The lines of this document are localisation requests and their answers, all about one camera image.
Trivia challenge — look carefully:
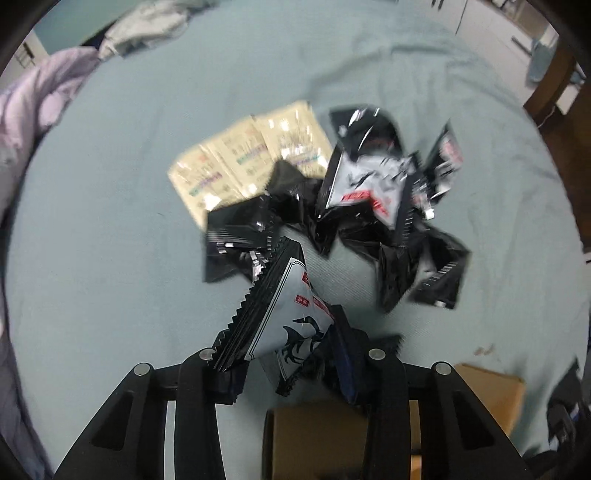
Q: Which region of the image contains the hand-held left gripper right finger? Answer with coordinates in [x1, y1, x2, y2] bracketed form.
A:
[330, 305, 526, 480]

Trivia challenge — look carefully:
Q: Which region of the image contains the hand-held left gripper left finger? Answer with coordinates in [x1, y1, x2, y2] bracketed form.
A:
[54, 348, 252, 480]

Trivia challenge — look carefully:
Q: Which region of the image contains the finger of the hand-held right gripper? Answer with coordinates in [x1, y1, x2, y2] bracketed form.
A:
[546, 357, 583, 455]

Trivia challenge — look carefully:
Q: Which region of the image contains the brown cardboard box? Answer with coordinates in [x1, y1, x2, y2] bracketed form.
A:
[261, 362, 527, 480]

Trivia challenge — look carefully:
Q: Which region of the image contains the white-fronted snack packet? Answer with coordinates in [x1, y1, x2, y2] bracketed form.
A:
[212, 236, 352, 398]

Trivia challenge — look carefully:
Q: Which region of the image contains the pile of black packets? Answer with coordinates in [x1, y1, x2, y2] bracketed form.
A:
[203, 105, 472, 311]

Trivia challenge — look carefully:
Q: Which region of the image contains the beige sachet strip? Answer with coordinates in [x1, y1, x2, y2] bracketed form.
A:
[167, 99, 334, 229]

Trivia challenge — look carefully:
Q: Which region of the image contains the brown wooden furniture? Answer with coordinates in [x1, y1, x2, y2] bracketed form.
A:
[522, 37, 588, 132]

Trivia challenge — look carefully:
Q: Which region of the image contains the purple quilt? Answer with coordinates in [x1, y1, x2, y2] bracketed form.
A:
[0, 46, 100, 480]

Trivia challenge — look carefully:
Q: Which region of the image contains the light blue cloth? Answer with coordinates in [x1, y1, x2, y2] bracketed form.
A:
[526, 39, 560, 85]

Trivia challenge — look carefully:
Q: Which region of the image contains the grey garment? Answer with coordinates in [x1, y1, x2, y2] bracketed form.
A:
[97, 0, 218, 58]

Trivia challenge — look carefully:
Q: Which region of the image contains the dark cloth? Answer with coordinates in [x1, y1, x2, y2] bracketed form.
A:
[81, 31, 114, 49]

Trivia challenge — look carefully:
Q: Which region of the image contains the white cabinet with black handles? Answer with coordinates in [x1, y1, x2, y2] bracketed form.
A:
[16, 34, 48, 68]

